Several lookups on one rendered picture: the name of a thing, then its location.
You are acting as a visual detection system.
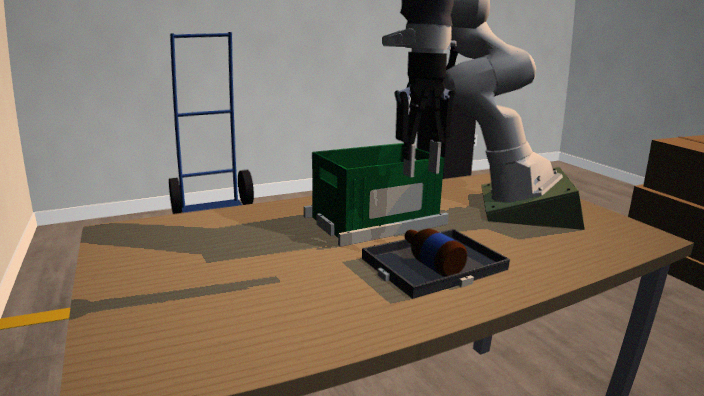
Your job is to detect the brown bottle with blue label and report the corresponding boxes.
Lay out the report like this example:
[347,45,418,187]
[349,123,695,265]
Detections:
[404,229,467,277]

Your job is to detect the green plastic crate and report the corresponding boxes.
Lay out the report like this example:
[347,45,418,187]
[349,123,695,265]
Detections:
[312,143,444,237]

